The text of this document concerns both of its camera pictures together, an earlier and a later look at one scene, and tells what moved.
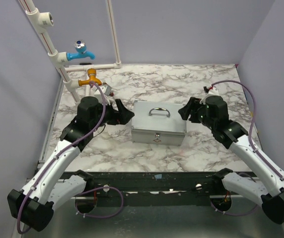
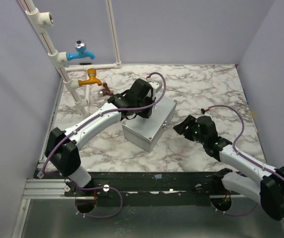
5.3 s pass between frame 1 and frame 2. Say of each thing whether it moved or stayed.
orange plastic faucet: stayed
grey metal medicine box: moved
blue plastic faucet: stayed
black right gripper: moved
